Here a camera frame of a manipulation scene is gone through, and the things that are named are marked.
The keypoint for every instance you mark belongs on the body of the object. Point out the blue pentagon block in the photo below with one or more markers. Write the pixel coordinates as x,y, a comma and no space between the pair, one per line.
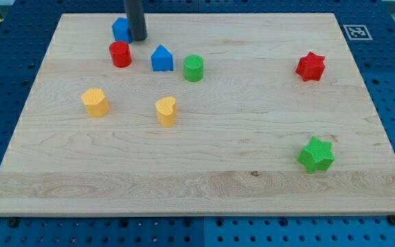
121,30

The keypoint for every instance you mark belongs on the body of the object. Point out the yellow heart block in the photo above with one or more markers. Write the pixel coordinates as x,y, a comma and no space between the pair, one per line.
166,111

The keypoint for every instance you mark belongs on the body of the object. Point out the red cylinder block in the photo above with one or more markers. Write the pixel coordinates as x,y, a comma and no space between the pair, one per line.
120,54

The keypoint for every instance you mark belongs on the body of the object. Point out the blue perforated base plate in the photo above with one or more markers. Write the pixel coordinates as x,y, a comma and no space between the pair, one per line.
25,34

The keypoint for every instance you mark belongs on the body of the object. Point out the green cylinder block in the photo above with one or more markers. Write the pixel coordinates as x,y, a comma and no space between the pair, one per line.
193,68

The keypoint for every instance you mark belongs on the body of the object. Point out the white fiducial marker tag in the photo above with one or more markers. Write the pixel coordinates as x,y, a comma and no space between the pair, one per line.
357,32

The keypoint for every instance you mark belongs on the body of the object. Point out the blue triangle block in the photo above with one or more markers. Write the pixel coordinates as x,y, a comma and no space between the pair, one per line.
162,59

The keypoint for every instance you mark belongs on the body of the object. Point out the yellow hexagon block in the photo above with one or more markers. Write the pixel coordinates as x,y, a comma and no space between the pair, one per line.
95,102

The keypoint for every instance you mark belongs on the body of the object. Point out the red star block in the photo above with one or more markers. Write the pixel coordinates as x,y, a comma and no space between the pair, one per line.
311,67

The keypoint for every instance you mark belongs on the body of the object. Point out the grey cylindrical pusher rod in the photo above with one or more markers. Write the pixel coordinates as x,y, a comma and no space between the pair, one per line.
136,17

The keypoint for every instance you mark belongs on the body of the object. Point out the green star block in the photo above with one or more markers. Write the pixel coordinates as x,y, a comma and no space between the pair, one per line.
316,155

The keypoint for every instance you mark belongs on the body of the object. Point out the light wooden board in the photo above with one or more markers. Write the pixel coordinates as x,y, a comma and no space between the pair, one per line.
237,135

